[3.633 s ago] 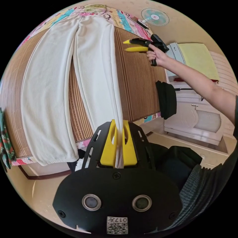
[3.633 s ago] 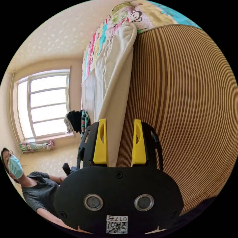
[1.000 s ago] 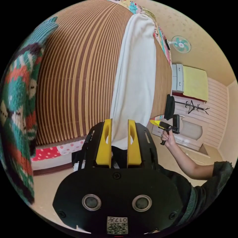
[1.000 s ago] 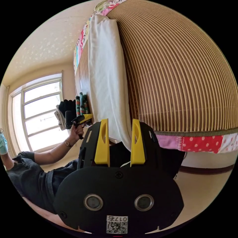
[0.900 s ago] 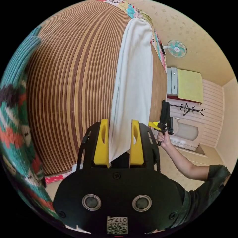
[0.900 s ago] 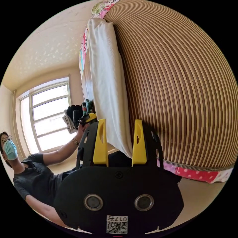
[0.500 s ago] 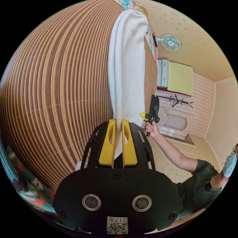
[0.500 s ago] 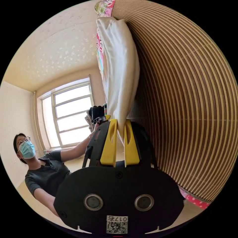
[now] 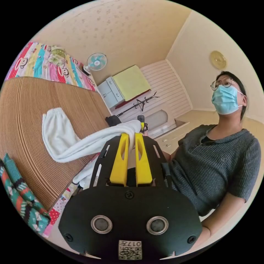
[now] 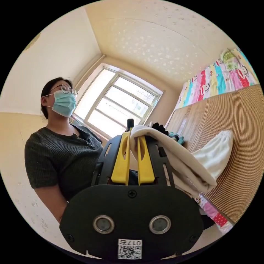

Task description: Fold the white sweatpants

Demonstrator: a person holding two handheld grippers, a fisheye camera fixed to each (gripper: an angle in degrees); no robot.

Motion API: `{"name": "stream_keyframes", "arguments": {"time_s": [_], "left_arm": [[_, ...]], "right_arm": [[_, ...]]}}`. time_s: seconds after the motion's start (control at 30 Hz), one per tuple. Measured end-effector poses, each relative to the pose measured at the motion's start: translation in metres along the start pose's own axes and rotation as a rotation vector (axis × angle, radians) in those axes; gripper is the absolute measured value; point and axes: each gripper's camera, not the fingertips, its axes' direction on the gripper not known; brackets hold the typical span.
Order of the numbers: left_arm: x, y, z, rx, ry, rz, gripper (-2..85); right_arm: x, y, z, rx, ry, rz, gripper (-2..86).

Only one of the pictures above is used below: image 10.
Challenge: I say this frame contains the window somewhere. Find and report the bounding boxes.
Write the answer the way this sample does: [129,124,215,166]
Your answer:
[73,62,166,141]

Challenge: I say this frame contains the white sweatpants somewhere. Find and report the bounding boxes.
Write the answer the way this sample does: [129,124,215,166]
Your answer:
[130,125,235,200]

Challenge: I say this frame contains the pile of clothes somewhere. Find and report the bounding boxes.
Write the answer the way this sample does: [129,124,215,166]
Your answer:
[147,122,185,145]

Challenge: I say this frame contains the person's body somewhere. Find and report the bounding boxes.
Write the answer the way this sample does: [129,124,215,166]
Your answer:
[24,77,104,224]

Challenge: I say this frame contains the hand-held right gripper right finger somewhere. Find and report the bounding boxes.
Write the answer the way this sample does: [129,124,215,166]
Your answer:
[137,136,155,186]

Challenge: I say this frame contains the bed with woven mat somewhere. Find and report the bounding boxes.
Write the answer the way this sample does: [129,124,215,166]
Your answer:
[165,47,261,235]

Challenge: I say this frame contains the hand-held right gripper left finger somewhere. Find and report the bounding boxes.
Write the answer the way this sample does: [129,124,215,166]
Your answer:
[111,132,131,185]

